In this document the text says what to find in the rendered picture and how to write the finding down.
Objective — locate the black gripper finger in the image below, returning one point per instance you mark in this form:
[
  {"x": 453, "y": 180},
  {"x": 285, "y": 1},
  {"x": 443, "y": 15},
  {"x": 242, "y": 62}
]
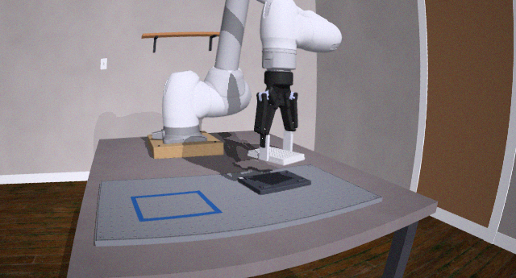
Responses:
[
  {"x": 264, "y": 119},
  {"x": 290, "y": 105}
]

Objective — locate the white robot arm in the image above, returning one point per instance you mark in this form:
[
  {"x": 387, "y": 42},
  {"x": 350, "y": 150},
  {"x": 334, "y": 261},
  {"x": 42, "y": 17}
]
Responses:
[{"x": 224, "y": 91}]

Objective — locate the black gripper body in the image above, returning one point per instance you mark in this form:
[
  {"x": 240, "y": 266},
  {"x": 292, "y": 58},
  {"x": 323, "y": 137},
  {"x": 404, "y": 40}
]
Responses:
[{"x": 278, "y": 82}]

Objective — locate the blue tape outline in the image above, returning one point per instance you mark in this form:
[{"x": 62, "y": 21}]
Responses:
[{"x": 141, "y": 218}]

